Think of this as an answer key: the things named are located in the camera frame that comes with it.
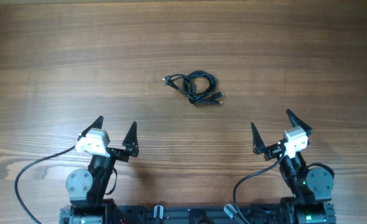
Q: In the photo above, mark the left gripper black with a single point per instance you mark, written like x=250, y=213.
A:
x=130, y=147

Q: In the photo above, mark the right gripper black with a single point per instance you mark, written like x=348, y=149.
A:
x=272, y=151

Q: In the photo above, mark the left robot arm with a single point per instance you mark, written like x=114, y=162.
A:
x=87, y=187

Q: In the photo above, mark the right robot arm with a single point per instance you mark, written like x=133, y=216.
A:
x=311, y=184

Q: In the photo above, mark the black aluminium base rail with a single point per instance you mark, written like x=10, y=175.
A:
x=199, y=214

